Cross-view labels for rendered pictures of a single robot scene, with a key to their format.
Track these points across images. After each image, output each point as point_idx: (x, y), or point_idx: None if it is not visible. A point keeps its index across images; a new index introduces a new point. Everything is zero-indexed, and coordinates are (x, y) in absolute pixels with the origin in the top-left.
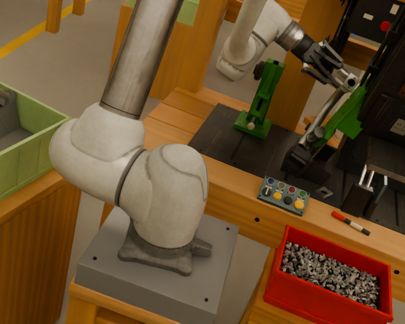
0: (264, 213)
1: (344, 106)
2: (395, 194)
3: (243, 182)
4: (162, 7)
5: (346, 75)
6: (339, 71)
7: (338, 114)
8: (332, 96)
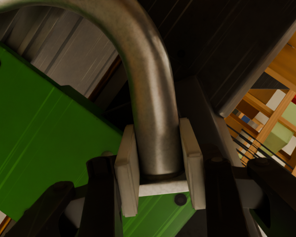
0: None
1: (65, 175)
2: (75, 24)
3: None
4: None
5: (187, 181)
6: (189, 183)
7: (29, 153)
8: (99, 19)
